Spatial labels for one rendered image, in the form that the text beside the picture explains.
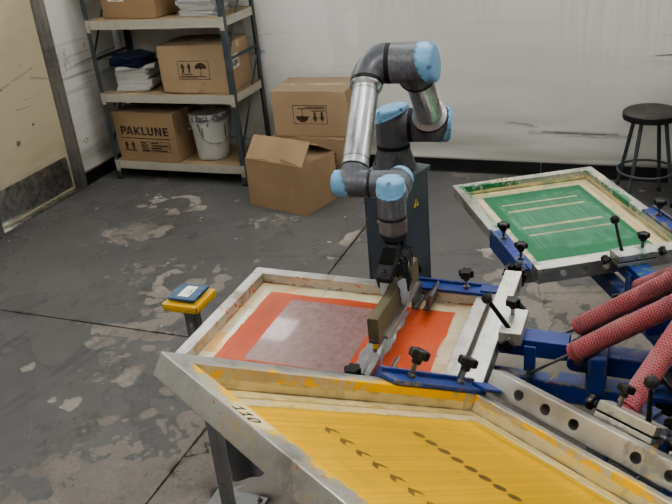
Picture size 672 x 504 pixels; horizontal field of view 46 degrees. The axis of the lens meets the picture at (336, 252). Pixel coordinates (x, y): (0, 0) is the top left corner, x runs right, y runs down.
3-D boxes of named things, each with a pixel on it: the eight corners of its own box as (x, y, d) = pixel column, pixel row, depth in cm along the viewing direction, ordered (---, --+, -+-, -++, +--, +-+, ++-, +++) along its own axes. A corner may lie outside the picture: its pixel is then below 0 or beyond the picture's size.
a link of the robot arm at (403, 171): (374, 163, 217) (366, 177, 208) (415, 163, 214) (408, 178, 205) (376, 189, 220) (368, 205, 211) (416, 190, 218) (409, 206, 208)
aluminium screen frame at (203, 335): (166, 374, 217) (163, 363, 216) (258, 276, 266) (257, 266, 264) (445, 421, 189) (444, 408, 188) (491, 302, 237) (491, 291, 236)
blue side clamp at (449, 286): (392, 301, 246) (390, 281, 243) (396, 293, 250) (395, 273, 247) (487, 311, 235) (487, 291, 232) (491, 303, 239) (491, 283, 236)
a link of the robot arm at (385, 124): (379, 137, 279) (377, 99, 273) (417, 137, 275) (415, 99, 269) (372, 148, 268) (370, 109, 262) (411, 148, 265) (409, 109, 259)
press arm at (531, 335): (499, 352, 206) (499, 336, 204) (503, 340, 211) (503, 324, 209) (567, 361, 200) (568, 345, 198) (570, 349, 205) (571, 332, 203)
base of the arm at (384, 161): (388, 159, 286) (386, 133, 281) (424, 165, 277) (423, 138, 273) (364, 173, 275) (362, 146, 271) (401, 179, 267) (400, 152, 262)
